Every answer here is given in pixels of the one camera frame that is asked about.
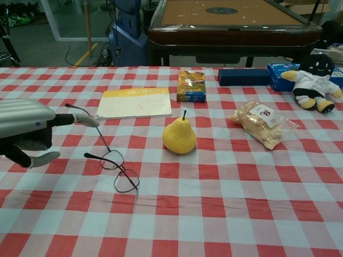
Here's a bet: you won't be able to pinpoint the black plush toy white coat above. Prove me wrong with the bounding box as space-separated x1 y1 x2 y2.
280 52 343 114

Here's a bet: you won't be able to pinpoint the yellow pear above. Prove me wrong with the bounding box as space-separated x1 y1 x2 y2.
162 110 198 154

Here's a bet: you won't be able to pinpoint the blue chair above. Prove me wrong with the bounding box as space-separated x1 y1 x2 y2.
108 0 151 67

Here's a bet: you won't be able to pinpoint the dark brown mahjong table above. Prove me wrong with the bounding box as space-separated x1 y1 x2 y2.
147 0 323 67

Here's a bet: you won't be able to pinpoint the red white checkered tablecloth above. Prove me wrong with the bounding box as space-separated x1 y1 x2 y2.
0 66 343 257

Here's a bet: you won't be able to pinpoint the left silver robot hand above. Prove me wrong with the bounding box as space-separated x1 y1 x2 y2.
0 98 100 169

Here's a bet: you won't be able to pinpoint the black cable bundle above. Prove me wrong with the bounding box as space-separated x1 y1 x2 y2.
98 44 115 67

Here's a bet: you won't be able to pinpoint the black wire eyeglasses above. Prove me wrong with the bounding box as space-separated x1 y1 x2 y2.
65 103 140 194

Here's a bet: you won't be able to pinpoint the blue Oreo cookie box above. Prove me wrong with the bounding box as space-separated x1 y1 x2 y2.
266 63 343 91

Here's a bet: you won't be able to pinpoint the black floor cable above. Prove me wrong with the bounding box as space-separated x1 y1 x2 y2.
65 44 100 67

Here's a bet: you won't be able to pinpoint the black bag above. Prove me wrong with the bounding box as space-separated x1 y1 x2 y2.
320 20 343 49

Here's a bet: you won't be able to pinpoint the wooden pole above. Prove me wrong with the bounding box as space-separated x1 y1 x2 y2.
84 0 94 57

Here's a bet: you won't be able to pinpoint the green bag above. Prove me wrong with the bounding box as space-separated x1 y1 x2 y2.
8 14 34 27

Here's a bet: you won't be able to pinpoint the clear bag of snacks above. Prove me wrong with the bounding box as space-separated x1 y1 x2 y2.
227 100 299 151

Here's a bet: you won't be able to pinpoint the dark blue case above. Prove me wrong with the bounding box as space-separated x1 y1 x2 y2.
217 68 270 87

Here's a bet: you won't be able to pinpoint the yellow white envelope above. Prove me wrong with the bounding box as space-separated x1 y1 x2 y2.
95 87 173 121

